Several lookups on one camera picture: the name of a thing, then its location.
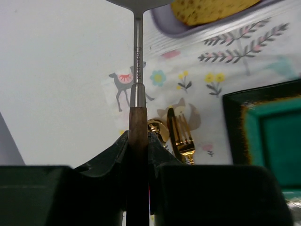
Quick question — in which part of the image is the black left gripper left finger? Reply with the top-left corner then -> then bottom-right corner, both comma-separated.
0,132 -> 128,226

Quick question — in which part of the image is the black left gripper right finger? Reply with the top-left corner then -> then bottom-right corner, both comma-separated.
148,133 -> 294,226

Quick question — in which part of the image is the wooden handled metal spatula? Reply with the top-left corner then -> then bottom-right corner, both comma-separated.
111,0 -> 170,226

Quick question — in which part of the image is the seeded bread slice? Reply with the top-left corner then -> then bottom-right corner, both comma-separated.
171,0 -> 259,26

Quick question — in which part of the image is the gold fork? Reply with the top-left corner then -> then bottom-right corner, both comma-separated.
175,114 -> 195,165

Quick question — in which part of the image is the gold spoon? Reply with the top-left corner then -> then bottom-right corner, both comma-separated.
147,118 -> 169,146

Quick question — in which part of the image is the gold knife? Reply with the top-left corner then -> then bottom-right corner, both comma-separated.
167,107 -> 185,163

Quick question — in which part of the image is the green square plate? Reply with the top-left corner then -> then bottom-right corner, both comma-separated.
222,79 -> 301,195

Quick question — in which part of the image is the floral patterned placemat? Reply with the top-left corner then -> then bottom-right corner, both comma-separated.
101,14 -> 301,226

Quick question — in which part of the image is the purple tray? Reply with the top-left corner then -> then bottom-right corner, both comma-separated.
150,0 -> 278,38

